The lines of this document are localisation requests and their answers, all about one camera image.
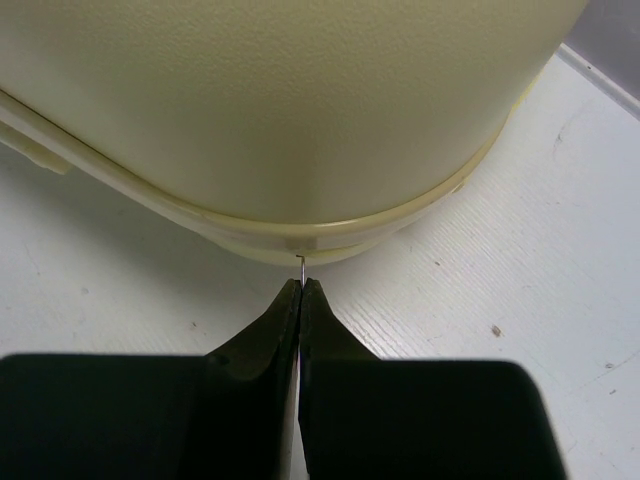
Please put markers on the yellow suitcase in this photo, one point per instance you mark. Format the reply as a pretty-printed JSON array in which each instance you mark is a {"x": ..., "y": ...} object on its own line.
[{"x": 275, "y": 129}]

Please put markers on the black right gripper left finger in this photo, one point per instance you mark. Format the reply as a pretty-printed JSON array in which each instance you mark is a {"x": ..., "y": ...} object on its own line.
[{"x": 227, "y": 414}]

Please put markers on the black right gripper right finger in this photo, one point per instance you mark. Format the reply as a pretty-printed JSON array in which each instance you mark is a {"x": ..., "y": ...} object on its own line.
[{"x": 362, "y": 417}]

